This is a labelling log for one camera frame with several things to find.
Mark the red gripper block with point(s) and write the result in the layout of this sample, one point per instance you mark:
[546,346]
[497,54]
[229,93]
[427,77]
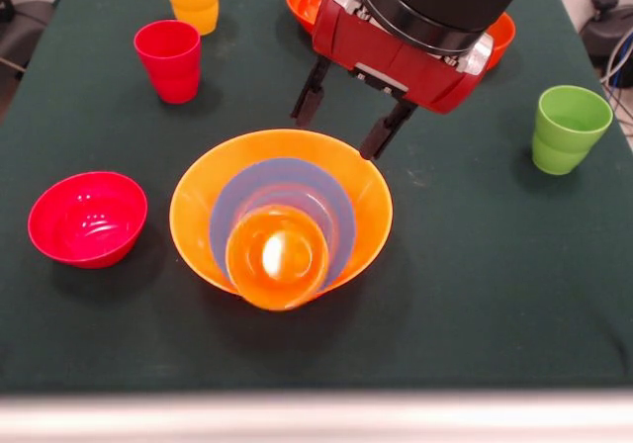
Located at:
[386,62]

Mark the orange cup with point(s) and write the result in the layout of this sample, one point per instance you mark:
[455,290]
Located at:
[257,285]

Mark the pink-red cup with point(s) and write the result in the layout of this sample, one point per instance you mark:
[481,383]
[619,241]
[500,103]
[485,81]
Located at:
[170,67]

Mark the pink-red bowl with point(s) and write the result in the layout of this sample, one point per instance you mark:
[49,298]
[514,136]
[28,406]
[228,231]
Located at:
[89,225]

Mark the dark grey pedestal base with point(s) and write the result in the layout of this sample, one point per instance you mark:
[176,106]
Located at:
[605,27]
[29,18]

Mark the small red-orange bowl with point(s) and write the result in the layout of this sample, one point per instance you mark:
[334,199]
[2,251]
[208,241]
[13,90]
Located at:
[502,37]

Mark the dark green tablecloth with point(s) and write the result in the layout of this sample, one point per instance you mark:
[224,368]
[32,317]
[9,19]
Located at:
[99,339]

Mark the large orange bowl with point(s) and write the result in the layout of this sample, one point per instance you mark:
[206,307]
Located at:
[193,205]

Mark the yellow cup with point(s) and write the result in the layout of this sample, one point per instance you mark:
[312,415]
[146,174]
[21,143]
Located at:
[193,3]

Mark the green cup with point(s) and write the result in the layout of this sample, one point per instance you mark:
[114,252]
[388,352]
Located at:
[569,136]

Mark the light blue bowl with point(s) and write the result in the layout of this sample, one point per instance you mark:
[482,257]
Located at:
[227,201]

